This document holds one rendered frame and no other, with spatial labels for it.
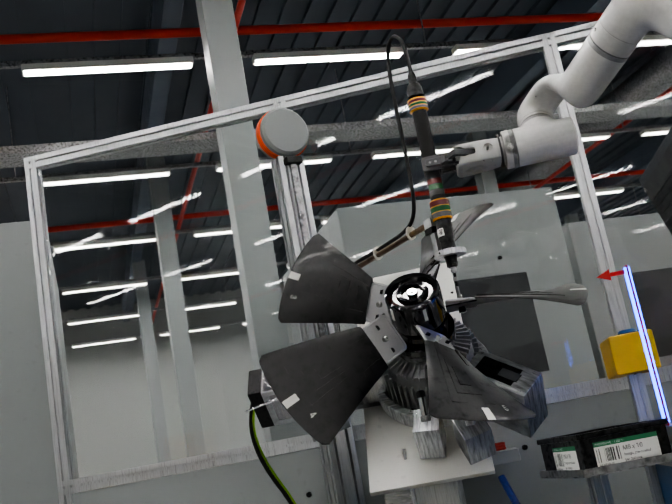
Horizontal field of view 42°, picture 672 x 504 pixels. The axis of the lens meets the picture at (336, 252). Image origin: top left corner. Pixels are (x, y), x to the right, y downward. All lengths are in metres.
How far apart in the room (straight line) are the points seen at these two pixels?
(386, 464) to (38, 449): 1.90
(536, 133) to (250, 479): 1.34
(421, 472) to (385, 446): 0.11
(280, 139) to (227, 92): 4.08
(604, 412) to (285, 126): 1.23
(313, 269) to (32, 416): 1.78
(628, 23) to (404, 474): 1.00
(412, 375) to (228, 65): 5.10
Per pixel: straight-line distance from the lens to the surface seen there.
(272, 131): 2.63
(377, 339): 1.85
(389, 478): 1.90
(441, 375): 1.69
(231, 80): 6.74
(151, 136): 2.93
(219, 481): 2.70
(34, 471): 3.55
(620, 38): 1.81
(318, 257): 2.05
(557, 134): 1.95
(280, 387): 1.79
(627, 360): 2.12
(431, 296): 1.83
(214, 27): 6.93
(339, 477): 2.46
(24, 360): 3.59
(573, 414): 2.59
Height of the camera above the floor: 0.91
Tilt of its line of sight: 13 degrees up
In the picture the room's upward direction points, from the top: 11 degrees counter-clockwise
